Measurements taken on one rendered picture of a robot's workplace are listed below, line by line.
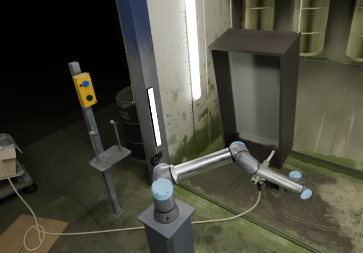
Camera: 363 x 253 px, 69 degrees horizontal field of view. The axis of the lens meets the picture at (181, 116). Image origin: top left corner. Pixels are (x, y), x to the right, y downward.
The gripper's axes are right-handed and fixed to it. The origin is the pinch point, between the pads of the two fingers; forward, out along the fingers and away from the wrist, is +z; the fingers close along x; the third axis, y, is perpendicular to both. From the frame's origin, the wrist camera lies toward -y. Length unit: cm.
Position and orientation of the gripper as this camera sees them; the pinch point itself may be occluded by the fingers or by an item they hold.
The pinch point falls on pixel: (257, 175)
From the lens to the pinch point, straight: 253.4
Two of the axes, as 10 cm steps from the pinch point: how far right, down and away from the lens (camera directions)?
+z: -8.0, -1.7, 5.8
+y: 1.7, 8.6, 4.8
